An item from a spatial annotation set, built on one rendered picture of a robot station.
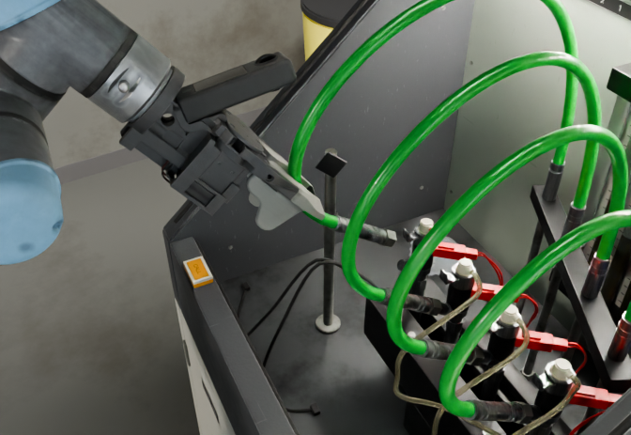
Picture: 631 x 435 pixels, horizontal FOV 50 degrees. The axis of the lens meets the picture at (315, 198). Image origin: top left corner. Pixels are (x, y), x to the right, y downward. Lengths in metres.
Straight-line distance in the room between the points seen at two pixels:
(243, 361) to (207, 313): 0.10
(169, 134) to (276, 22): 2.36
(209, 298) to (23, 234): 0.51
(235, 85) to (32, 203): 0.23
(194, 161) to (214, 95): 0.06
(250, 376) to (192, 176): 0.34
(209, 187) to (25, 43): 0.20
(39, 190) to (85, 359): 1.74
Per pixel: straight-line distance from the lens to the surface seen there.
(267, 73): 0.65
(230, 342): 0.94
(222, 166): 0.66
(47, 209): 0.52
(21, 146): 0.56
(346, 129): 1.11
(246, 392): 0.89
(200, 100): 0.64
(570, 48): 0.83
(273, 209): 0.68
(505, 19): 1.09
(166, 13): 2.78
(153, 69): 0.63
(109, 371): 2.19
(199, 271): 1.02
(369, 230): 0.79
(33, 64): 0.62
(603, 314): 0.83
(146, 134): 0.66
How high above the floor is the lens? 1.67
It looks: 38 degrees down
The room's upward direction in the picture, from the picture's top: straight up
